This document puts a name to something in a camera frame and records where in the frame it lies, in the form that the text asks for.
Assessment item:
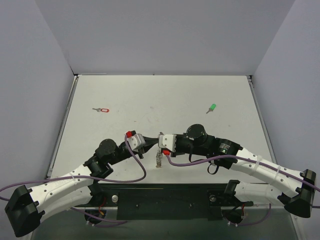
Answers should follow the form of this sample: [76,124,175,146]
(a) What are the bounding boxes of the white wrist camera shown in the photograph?
[125,131,146,152]
[158,132,177,155]

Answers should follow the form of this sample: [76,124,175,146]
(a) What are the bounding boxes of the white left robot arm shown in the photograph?
[4,133,159,238]

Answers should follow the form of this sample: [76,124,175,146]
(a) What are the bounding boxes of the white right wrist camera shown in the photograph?
[158,132,177,155]

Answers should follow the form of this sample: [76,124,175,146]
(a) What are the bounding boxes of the aluminium frame rail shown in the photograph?
[29,187,300,210]

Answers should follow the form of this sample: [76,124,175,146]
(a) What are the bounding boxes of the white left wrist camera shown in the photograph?
[125,131,146,152]

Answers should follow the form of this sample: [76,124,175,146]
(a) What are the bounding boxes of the green tag key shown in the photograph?
[206,104,217,114]

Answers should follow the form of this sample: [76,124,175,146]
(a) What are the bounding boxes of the red tag key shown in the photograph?
[92,108,110,113]

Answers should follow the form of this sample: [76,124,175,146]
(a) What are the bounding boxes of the steel keyring disc with rings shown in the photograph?
[156,148,163,168]

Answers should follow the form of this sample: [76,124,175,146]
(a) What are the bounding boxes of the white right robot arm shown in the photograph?
[163,124,318,218]

